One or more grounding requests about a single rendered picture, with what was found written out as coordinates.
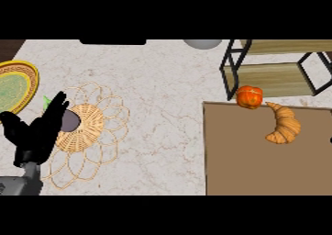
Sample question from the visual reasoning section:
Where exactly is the woven wicker flower placemat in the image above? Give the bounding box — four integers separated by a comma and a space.
39, 81, 131, 191

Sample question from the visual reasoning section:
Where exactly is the golden brown croissant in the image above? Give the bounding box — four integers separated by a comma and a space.
264, 101, 303, 145

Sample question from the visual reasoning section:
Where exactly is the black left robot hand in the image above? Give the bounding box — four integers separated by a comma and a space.
0, 90, 70, 168

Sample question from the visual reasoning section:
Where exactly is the yellow green oval plate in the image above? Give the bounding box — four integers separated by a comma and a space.
0, 60, 41, 129

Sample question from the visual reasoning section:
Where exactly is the orange bell pepper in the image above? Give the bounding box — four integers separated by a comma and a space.
236, 85, 265, 110

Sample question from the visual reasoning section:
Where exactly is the brown flat tray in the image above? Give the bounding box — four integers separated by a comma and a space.
202, 101, 332, 196

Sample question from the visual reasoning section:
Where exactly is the grey round bowl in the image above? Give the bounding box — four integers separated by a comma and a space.
182, 39, 224, 50

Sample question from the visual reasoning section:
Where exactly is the black wood tiered shelf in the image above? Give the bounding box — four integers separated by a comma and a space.
218, 39, 332, 101

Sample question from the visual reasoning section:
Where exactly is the purple eggplant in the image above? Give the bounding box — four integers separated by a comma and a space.
57, 109, 82, 133

